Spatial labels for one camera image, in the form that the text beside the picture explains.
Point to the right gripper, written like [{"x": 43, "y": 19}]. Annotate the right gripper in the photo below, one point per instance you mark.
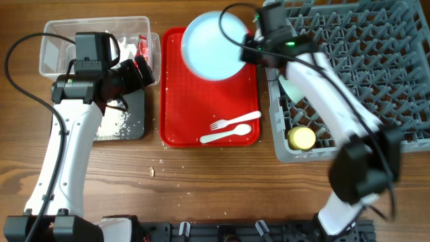
[{"x": 246, "y": 47}]

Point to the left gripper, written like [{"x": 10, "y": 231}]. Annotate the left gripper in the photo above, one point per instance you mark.
[{"x": 136, "y": 81}]

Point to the white napkin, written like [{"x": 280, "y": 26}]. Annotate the white napkin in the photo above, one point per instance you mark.
[{"x": 127, "y": 47}]

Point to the red snack wrapper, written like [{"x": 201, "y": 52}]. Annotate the red snack wrapper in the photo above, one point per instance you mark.
[{"x": 142, "y": 48}]

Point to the green bowl with food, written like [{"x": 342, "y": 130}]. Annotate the green bowl with food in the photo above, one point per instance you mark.
[{"x": 290, "y": 89}]

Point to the light blue plate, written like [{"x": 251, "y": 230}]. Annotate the light blue plate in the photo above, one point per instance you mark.
[{"x": 206, "y": 49}]

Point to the white plastic spoon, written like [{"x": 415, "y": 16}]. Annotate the white plastic spoon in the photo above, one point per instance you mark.
[{"x": 241, "y": 129}]

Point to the yellow plastic cup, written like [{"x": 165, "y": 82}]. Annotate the yellow plastic cup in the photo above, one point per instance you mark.
[{"x": 301, "y": 138}]

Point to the white plastic fork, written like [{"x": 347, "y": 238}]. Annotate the white plastic fork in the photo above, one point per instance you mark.
[{"x": 246, "y": 117}]

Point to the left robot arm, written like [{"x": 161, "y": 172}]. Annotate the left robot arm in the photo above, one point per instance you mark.
[{"x": 55, "y": 210}]

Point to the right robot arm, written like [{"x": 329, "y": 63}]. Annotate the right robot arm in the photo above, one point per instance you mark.
[{"x": 368, "y": 159}]

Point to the clear plastic waste bin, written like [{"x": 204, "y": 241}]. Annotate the clear plastic waste bin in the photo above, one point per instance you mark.
[{"x": 55, "y": 53}]

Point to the black waste tray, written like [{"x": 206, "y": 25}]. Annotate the black waste tray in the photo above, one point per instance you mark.
[{"x": 134, "y": 114}]

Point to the grey dishwasher rack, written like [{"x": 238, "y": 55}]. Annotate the grey dishwasher rack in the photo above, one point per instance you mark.
[{"x": 380, "y": 50}]

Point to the spilled rice in tray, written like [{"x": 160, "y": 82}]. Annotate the spilled rice in tray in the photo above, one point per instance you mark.
[{"x": 114, "y": 123}]

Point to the red serving tray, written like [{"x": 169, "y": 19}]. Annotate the red serving tray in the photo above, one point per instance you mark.
[{"x": 189, "y": 105}]

